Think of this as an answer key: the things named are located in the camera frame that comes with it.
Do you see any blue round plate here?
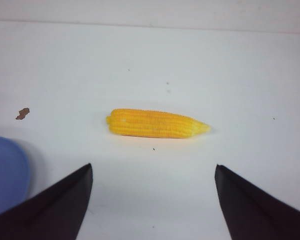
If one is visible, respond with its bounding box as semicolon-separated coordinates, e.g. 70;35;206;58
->
0;136;31;214

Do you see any yellow toy corn cob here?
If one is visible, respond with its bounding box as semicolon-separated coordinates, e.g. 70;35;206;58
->
105;108;211;139

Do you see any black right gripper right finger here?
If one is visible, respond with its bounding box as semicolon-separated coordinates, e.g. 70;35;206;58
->
214;165;300;240

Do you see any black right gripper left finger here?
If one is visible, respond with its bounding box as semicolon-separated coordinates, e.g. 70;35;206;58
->
0;164;93;240

